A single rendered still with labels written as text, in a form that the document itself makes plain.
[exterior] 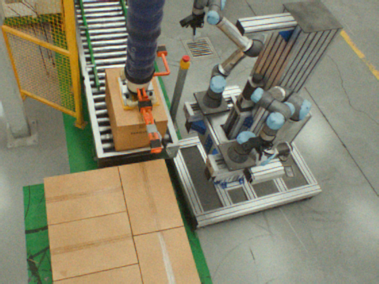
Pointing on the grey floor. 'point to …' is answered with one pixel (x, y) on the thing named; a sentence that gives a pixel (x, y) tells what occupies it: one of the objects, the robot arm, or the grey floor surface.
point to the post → (179, 88)
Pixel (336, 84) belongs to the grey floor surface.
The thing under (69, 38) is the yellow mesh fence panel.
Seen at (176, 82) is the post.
